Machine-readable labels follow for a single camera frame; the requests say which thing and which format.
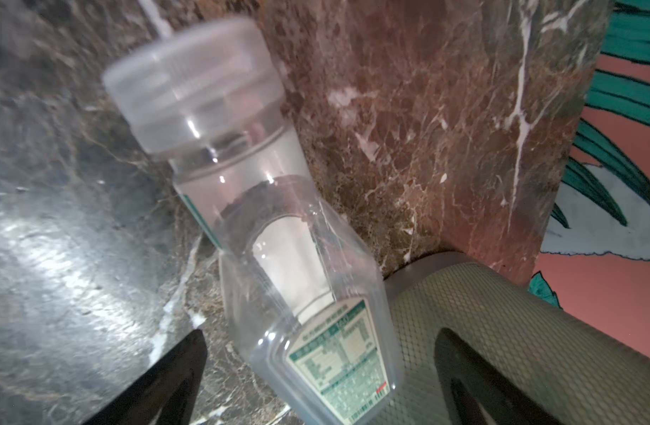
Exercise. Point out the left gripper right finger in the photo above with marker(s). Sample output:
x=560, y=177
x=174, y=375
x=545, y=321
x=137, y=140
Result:
x=475, y=392

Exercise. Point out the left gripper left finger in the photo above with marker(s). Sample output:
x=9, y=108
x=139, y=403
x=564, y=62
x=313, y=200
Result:
x=166, y=393

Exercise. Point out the clear bottle green cap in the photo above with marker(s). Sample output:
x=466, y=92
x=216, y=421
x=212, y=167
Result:
x=303, y=296

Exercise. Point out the grey mesh waste bin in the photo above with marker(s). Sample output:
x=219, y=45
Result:
x=575, y=372

